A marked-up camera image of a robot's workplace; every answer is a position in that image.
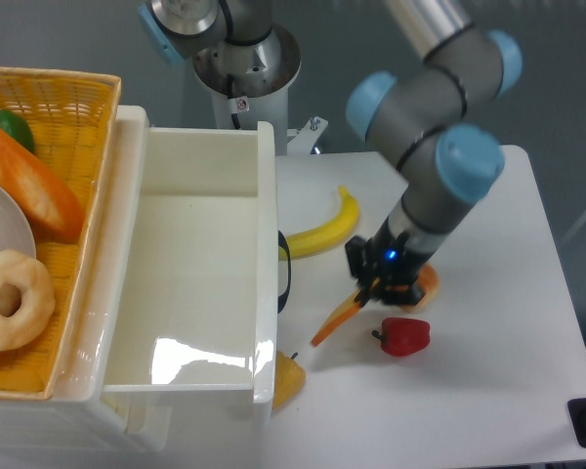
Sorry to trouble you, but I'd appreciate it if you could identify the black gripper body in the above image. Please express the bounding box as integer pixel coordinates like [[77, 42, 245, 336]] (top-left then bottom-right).
[[369, 234, 425, 285]]

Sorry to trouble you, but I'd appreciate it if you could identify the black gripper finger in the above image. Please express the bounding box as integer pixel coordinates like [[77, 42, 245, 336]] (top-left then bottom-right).
[[345, 235, 371, 290], [373, 282, 426, 308]]

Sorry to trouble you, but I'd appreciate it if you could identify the orange crust bread slice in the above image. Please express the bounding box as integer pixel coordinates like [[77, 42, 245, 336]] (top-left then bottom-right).
[[311, 277, 379, 347]]

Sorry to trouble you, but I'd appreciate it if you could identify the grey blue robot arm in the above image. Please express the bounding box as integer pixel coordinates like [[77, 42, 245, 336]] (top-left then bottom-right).
[[346, 1, 523, 306]]

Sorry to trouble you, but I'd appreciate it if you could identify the knotted bread roll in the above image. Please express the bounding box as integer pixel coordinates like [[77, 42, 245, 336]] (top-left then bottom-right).
[[399, 263, 440, 314]]

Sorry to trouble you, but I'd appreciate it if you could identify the red bell pepper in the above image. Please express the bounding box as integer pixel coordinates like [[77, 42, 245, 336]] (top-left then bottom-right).
[[371, 318, 431, 358]]

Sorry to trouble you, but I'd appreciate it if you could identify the yellow banana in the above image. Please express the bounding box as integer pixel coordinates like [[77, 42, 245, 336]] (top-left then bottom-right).
[[285, 186, 360, 260]]

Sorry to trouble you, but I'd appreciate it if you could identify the yellow bell pepper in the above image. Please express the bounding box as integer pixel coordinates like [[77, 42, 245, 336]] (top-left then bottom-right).
[[272, 351, 306, 410]]

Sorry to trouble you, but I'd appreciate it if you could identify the white plastic drawer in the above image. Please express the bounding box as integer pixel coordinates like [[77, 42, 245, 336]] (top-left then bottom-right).
[[105, 122, 278, 405]]

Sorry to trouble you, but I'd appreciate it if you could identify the orange baguette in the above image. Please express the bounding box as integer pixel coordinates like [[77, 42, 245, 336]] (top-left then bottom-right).
[[0, 128, 85, 244]]

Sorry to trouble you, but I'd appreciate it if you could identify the yellow woven basket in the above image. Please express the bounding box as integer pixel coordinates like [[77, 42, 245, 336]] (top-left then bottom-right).
[[0, 66, 121, 401]]

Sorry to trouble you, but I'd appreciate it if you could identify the white drawer cabinet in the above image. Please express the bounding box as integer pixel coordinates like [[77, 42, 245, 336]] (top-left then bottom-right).
[[0, 106, 170, 468]]

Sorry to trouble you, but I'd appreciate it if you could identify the beige plate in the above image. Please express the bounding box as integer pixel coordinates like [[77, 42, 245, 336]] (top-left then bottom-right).
[[0, 187, 36, 258]]

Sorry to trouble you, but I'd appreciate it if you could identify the beige bagel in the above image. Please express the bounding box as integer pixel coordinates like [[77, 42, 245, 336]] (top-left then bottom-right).
[[0, 250, 55, 352]]

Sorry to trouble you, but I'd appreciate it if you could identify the green bell pepper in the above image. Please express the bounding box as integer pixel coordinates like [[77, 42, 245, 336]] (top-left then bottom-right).
[[0, 109, 35, 153]]

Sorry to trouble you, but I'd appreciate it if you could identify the black drawer handle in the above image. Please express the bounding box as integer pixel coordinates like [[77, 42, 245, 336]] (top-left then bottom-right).
[[277, 231, 292, 314]]

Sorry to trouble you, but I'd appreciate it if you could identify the white table bracket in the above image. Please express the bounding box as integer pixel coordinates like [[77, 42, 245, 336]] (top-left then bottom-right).
[[287, 116, 329, 156]]

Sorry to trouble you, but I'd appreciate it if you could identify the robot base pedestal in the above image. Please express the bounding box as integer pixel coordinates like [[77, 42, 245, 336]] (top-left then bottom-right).
[[139, 0, 301, 155]]

